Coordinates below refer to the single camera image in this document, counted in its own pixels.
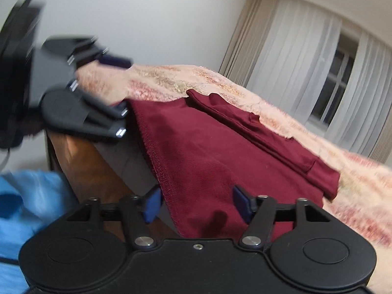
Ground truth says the dark red long-sleeve sweater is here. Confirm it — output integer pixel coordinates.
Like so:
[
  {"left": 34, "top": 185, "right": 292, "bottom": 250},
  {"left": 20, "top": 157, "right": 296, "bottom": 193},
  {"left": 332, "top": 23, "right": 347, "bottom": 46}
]
[{"left": 131, "top": 90, "right": 340, "bottom": 239}]

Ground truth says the blue sleeve forearm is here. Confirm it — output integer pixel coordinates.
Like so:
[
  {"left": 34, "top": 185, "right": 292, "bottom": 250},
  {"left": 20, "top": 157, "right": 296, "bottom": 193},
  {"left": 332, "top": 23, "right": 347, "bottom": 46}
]
[{"left": 1, "top": 170, "right": 78, "bottom": 293}]

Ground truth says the floral peach fleece blanket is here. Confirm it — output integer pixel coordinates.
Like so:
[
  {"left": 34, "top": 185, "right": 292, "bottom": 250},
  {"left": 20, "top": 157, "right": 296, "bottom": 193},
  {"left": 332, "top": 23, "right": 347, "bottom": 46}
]
[{"left": 76, "top": 61, "right": 391, "bottom": 293}]

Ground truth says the beige drape curtain left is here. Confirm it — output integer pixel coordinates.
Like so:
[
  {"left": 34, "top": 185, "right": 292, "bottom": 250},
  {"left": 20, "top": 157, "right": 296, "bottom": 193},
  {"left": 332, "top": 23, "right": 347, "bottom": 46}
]
[{"left": 219, "top": 0, "right": 279, "bottom": 87}]

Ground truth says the white sheer curtain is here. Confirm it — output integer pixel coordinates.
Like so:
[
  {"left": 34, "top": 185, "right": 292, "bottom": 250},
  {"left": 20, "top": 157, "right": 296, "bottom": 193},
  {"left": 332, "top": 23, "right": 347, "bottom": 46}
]
[{"left": 247, "top": 0, "right": 391, "bottom": 156}]

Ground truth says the wooden bed frame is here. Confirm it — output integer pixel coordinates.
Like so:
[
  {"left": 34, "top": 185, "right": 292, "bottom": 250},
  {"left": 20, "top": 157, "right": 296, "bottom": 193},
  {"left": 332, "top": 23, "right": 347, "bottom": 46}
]
[{"left": 44, "top": 128, "right": 185, "bottom": 241}]

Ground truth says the black cable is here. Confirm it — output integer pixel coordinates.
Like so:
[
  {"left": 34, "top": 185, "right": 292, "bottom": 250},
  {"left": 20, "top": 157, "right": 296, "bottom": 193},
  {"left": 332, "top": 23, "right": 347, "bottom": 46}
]
[{"left": 0, "top": 148, "right": 12, "bottom": 172}]

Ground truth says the window with white frame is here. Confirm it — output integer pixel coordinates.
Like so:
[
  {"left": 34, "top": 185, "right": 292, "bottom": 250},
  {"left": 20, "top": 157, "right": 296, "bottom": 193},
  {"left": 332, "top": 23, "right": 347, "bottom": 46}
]
[{"left": 308, "top": 26, "right": 359, "bottom": 131}]

